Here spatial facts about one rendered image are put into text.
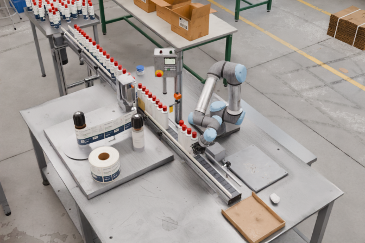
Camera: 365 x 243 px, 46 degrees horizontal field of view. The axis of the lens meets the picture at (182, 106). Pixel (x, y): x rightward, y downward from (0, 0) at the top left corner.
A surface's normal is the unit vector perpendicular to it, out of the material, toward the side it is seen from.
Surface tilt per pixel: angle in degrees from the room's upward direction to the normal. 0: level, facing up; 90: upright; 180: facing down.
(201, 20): 91
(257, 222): 0
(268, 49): 0
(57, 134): 0
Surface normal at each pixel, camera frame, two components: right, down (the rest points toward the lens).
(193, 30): 0.65, 0.46
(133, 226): 0.00, -0.80
